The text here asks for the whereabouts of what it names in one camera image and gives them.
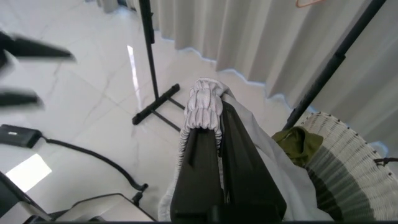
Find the white laundry basket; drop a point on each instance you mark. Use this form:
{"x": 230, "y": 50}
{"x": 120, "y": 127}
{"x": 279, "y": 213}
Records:
{"x": 348, "y": 161}

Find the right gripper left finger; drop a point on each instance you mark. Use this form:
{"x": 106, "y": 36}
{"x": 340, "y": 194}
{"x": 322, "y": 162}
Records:
{"x": 199, "y": 186}

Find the white curtain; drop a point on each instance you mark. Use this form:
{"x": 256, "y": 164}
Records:
{"x": 233, "y": 37}

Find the pale grey shorts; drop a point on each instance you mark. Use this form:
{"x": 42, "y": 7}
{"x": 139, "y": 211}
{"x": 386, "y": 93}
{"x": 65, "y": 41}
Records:
{"x": 203, "y": 102}

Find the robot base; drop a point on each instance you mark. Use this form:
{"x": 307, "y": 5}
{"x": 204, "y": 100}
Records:
{"x": 109, "y": 208}

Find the green garment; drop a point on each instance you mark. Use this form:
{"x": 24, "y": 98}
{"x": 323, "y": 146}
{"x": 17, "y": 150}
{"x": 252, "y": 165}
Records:
{"x": 298, "y": 144}

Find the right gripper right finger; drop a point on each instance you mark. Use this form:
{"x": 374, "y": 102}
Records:
{"x": 248, "y": 193}

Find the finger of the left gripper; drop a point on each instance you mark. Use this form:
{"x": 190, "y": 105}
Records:
{"x": 18, "y": 99}
{"x": 34, "y": 49}

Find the black clothes rack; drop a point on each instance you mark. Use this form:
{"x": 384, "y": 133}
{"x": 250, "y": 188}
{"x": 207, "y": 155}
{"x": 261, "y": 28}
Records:
{"x": 149, "y": 46}

